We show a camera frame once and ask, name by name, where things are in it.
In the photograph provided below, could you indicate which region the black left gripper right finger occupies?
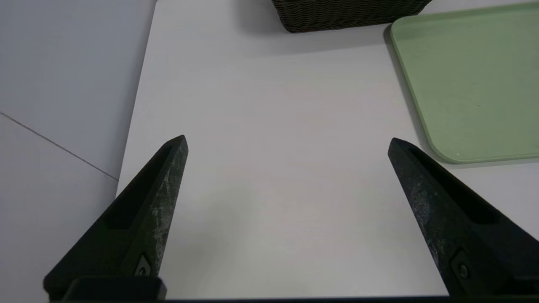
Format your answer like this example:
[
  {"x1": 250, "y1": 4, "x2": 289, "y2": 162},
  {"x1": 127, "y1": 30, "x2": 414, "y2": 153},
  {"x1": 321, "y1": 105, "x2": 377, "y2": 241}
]
[{"x1": 387, "y1": 137, "x2": 539, "y2": 297}]

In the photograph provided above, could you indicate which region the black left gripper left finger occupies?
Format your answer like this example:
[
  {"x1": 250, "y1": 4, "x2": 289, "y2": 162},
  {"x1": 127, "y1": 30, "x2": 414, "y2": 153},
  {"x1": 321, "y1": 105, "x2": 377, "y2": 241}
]
[{"x1": 43, "y1": 135, "x2": 189, "y2": 300}]

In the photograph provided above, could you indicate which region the dark brown wicker basket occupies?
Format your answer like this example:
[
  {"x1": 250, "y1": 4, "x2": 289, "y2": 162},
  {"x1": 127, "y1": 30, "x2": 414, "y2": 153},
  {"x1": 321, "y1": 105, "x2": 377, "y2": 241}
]
[{"x1": 270, "y1": 0, "x2": 433, "y2": 33}]

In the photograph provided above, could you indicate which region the light green plastic tray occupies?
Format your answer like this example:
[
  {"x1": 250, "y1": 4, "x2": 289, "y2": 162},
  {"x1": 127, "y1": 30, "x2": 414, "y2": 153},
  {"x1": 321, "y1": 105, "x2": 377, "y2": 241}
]
[{"x1": 390, "y1": 2, "x2": 539, "y2": 164}]

